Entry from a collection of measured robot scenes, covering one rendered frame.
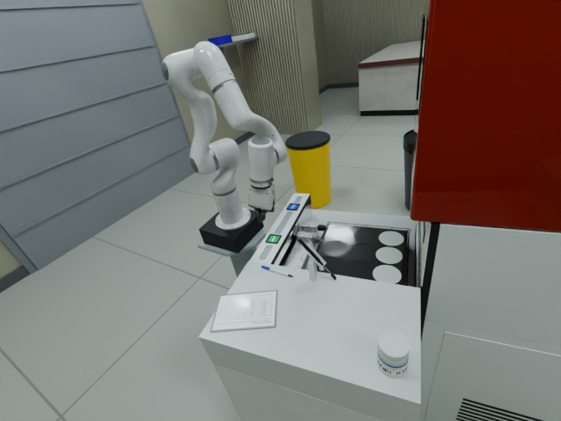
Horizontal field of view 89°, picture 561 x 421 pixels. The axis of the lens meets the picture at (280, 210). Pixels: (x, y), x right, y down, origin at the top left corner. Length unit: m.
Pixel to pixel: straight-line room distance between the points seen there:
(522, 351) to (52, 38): 4.16
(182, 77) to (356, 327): 1.00
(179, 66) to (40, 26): 2.91
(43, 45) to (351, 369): 3.79
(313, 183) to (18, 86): 2.93
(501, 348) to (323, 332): 0.59
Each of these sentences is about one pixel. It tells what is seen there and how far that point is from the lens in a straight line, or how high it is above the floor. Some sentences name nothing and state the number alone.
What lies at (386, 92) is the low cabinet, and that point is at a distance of 6.01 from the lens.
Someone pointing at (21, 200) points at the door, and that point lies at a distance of 3.81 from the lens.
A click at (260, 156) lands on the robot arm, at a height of 1.39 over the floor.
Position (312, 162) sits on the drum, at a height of 0.56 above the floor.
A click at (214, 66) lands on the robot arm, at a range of 1.02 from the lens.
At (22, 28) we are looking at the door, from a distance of 3.92.
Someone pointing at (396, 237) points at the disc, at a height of 0.90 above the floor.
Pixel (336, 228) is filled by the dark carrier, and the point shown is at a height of 0.90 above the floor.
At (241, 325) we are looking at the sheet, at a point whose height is 0.97.
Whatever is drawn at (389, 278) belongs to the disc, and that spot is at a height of 0.90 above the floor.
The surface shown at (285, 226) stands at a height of 0.96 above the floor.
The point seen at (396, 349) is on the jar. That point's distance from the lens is 0.79.
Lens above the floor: 1.72
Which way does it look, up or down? 32 degrees down
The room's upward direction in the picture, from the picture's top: 11 degrees counter-clockwise
